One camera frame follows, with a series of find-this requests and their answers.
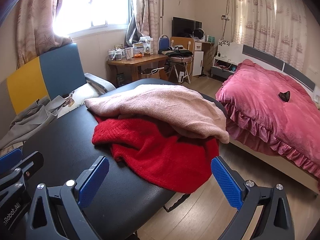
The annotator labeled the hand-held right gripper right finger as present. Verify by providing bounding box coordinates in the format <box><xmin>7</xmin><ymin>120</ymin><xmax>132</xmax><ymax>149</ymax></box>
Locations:
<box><xmin>211</xmin><ymin>156</ymin><xmax>299</xmax><ymax>240</ymax></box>

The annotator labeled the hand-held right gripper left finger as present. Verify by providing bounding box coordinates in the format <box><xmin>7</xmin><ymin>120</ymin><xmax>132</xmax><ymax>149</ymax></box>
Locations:
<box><xmin>25</xmin><ymin>156</ymin><xmax>110</xmax><ymax>240</ymax></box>

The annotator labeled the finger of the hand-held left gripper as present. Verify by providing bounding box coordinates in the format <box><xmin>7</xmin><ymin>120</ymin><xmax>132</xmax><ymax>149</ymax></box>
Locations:
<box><xmin>0</xmin><ymin>148</ymin><xmax>23</xmax><ymax>167</ymax></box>
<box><xmin>0</xmin><ymin>151</ymin><xmax>43</xmax><ymax>180</ymax></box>

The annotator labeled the pink knitted sweater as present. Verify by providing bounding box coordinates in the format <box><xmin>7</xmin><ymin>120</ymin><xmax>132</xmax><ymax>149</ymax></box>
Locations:
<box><xmin>84</xmin><ymin>84</ymin><xmax>230</xmax><ymax>144</ymax></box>

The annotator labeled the dark clothes pile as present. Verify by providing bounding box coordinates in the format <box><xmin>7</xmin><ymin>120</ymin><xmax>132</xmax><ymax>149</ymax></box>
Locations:
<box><xmin>159</xmin><ymin>46</ymin><xmax>194</xmax><ymax>57</ymax></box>

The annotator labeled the metal clothes rack pole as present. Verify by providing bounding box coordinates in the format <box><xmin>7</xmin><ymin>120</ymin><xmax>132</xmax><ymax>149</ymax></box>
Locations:
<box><xmin>159</xmin><ymin>0</ymin><xmax>182</xmax><ymax>54</ymax></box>

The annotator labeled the grey garment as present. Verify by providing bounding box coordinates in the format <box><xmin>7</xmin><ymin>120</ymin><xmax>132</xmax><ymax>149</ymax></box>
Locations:
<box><xmin>0</xmin><ymin>95</ymin><xmax>75</xmax><ymax>150</ymax></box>

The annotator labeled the red knitted sweater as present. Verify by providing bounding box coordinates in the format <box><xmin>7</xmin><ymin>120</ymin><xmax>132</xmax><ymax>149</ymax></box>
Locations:
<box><xmin>91</xmin><ymin>115</ymin><xmax>220</xmax><ymax>194</ymax></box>

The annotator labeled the pink ruffled quilt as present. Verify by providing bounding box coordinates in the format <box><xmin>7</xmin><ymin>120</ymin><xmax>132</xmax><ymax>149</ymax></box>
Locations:
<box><xmin>215</xmin><ymin>59</ymin><xmax>320</xmax><ymax>178</ymax></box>

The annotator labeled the grey yellow blue headboard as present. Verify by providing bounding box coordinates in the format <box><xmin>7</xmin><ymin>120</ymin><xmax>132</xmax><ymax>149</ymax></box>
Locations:
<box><xmin>6</xmin><ymin>42</ymin><xmax>117</xmax><ymax>120</ymax></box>

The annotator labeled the white grey nightstand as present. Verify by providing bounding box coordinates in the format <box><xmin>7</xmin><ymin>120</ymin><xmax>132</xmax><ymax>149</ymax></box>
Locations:
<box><xmin>211</xmin><ymin>56</ymin><xmax>242</xmax><ymax>79</ymax></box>

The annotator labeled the beige bag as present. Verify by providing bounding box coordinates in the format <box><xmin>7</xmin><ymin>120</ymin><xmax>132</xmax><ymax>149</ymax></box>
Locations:
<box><xmin>140</xmin><ymin>67</ymin><xmax>164</xmax><ymax>80</ymax></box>

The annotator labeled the round stool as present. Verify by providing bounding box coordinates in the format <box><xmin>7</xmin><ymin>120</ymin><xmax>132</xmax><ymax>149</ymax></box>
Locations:
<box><xmin>165</xmin><ymin>55</ymin><xmax>193</xmax><ymax>84</ymax></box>

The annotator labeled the white bed with grey headboard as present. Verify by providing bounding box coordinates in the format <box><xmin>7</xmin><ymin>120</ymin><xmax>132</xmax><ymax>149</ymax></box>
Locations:
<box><xmin>216</xmin><ymin>39</ymin><xmax>320</xmax><ymax>198</ymax></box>

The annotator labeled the patterned window curtain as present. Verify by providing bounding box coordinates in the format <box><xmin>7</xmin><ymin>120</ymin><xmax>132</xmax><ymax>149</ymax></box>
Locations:
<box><xmin>125</xmin><ymin>0</ymin><xmax>163</xmax><ymax>45</ymax></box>
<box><xmin>16</xmin><ymin>0</ymin><xmax>73</xmax><ymax>69</ymax></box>

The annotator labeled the group of bottles and boxes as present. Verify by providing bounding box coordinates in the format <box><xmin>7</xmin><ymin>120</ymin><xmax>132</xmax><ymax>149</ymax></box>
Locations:
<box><xmin>108</xmin><ymin>36</ymin><xmax>154</xmax><ymax>61</ymax></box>

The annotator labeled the wooden desk with white cabinet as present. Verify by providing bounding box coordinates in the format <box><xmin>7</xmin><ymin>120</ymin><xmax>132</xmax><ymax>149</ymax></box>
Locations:
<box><xmin>170</xmin><ymin>36</ymin><xmax>215</xmax><ymax>77</ymax></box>

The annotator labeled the blue chair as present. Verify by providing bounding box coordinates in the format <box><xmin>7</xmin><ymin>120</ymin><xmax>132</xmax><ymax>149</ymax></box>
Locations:
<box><xmin>158</xmin><ymin>34</ymin><xmax>168</xmax><ymax>54</ymax></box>

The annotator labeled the white round fan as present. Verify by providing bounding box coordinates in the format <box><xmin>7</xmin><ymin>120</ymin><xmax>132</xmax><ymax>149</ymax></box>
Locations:
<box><xmin>192</xmin><ymin>28</ymin><xmax>209</xmax><ymax>42</ymax></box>

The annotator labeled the black television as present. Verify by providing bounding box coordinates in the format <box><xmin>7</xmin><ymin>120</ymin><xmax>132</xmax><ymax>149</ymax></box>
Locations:
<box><xmin>172</xmin><ymin>17</ymin><xmax>202</xmax><ymax>38</ymax></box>

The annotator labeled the window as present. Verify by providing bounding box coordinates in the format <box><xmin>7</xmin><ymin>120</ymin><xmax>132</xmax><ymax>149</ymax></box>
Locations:
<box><xmin>52</xmin><ymin>0</ymin><xmax>132</xmax><ymax>37</ymax></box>

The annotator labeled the long patterned curtain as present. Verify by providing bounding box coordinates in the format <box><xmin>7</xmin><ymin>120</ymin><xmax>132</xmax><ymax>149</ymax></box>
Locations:
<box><xmin>232</xmin><ymin>0</ymin><xmax>320</xmax><ymax>73</ymax></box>

